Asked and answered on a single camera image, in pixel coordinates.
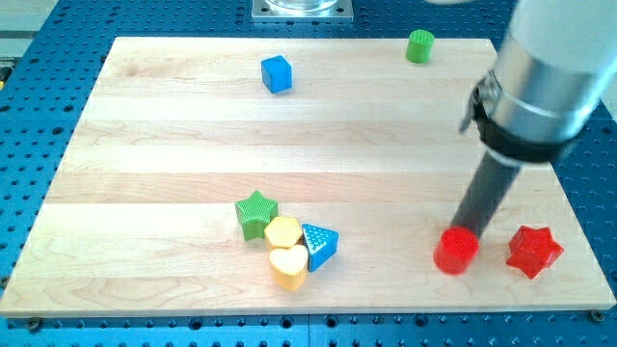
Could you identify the red cylinder block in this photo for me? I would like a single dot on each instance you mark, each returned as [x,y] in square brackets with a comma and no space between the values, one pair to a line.
[456,250]

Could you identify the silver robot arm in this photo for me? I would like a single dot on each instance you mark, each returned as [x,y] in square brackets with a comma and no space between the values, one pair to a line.
[553,65]

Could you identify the green star block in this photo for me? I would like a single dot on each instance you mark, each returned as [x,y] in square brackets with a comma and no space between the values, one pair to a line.
[254,214]

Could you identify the red star block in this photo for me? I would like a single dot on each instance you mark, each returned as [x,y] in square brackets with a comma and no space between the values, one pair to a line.
[532,250]

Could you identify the yellow hexagon block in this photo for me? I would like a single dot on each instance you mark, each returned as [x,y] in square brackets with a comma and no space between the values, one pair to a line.
[282,233]

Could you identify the blue triangle block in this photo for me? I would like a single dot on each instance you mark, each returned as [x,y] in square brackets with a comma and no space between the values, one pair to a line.
[322,244]

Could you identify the yellow heart block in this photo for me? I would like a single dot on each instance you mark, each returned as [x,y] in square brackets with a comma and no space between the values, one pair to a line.
[289,267]

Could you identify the light wooden board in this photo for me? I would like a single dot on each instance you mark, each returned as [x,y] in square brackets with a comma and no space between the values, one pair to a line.
[140,217]

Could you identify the blue cube block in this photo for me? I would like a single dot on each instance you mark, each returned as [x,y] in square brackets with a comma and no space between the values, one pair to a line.
[276,73]

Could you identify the green cylinder block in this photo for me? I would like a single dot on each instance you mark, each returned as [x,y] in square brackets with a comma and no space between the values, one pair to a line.
[419,48]

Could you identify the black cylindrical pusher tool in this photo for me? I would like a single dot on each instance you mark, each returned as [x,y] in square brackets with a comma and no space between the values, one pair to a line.
[489,185]

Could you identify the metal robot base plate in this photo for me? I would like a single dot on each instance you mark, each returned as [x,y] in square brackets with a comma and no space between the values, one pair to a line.
[302,10]

